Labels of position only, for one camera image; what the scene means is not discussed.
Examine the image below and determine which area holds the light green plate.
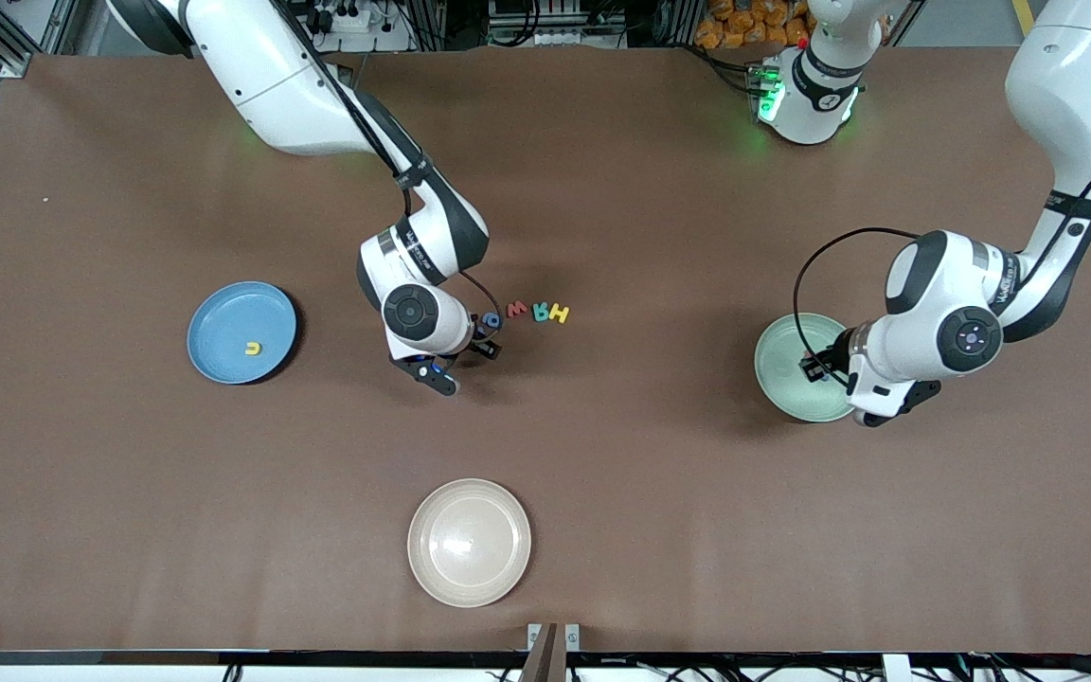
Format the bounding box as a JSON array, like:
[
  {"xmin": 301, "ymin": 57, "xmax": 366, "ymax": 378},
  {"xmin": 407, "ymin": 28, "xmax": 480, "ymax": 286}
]
[{"xmin": 754, "ymin": 313, "xmax": 854, "ymax": 423}]

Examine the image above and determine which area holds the beige plate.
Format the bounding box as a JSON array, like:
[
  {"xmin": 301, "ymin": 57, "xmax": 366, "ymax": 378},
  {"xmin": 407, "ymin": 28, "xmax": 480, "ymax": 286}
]
[{"xmin": 406, "ymin": 478, "xmax": 532, "ymax": 608}]

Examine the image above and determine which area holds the blue plate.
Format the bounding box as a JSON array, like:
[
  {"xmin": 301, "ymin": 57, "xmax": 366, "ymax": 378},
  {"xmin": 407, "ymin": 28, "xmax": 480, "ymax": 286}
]
[{"xmin": 187, "ymin": 280, "xmax": 298, "ymax": 386}]

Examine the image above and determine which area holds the black equipment rack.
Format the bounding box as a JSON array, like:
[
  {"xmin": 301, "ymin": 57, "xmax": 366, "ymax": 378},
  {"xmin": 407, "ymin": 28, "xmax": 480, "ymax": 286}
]
[{"xmin": 484, "ymin": 0, "xmax": 698, "ymax": 50}]

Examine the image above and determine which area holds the white power strip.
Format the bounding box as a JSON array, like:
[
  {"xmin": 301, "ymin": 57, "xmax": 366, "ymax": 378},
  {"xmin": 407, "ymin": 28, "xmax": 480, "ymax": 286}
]
[{"xmin": 304, "ymin": 0, "xmax": 371, "ymax": 35}]

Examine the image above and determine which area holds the orange snack packet pile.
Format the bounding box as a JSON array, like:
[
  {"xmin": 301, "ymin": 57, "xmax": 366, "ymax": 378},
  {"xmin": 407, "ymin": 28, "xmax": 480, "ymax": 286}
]
[{"xmin": 694, "ymin": 0, "xmax": 814, "ymax": 50}]

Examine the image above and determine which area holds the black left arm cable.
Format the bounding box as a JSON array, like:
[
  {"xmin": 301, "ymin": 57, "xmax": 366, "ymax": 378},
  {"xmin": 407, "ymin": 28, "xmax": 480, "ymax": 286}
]
[{"xmin": 791, "ymin": 90, "xmax": 1091, "ymax": 391}]

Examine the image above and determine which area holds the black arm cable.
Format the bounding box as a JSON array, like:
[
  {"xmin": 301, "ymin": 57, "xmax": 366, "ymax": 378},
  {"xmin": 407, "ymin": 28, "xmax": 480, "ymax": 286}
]
[
  {"xmin": 791, "ymin": 90, "xmax": 1091, "ymax": 391},
  {"xmin": 273, "ymin": 0, "xmax": 506, "ymax": 330}
]

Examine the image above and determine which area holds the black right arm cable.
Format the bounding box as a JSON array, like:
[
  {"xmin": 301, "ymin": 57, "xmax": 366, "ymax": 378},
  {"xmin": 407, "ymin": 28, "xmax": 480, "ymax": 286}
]
[{"xmin": 273, "ymin": 0, "xmax": 506, "ymax": 330}]

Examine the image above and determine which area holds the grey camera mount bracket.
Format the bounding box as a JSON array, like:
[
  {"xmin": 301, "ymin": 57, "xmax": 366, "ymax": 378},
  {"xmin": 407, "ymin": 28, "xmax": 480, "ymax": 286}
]
[{"xmin": 519, "ymin": 622, "xmax": 581, "ymax": 682}]

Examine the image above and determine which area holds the floor cable bundle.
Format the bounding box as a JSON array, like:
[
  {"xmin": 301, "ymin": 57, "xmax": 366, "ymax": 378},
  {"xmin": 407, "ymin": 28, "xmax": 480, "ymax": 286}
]
[{"xmin": 962, "ymin": 635, "xmax": 1091, "ymax": 682}]

